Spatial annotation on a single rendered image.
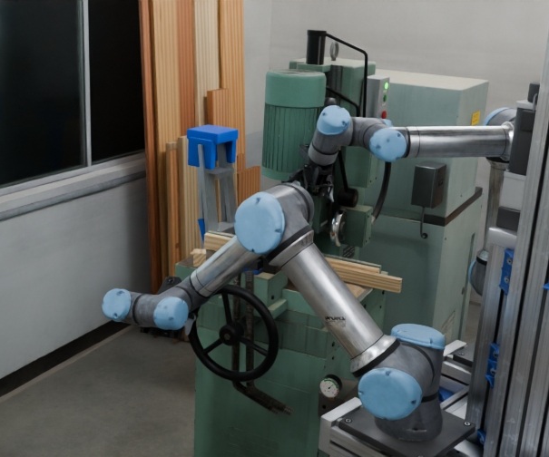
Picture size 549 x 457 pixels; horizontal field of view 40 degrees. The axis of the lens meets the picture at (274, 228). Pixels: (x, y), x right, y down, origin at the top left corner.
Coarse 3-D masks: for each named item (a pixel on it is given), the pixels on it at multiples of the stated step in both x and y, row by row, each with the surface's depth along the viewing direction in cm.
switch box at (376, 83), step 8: (368, 80) 240; (376, 80) 239; (384, 80) 242; (368, 88) 241; (376, 88) 240; (384, 88) 243; (368, 96) 242; (376, 96) 241; (368, 104) 242; (376, 104) 241; (360, 112) 244; (368, 112) 243; (376, 112) 242
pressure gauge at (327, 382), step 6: (324, 378) 216; (330, 378) 216; (336, 378) 217; (324, 384) 217; (330, 384) 216; (336, 384) 215; (324, 390) 218; (330, 390) 217; (336, 390) 216; (330, 396) 217; (336, 396) 216
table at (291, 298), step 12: (180, 264) 237; (192, 264) 238; (180, 276) 238; (288, 288) 223; (372, 288) 226; (288, 300) 223; (300, 300) 221; (360, 300) 217; (372, 300) 227; (276, 312) 216; (312, 312) 220
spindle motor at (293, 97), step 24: (288, 72) 220; (312, 72) 224; (288, 96) 215; (312, 96) 216; (264, 120) 225; (288, 120) 218; (312, 120) 219; (264, 144) 225; (288, 144) 219; (264, 168) 226; (288, 168) 222
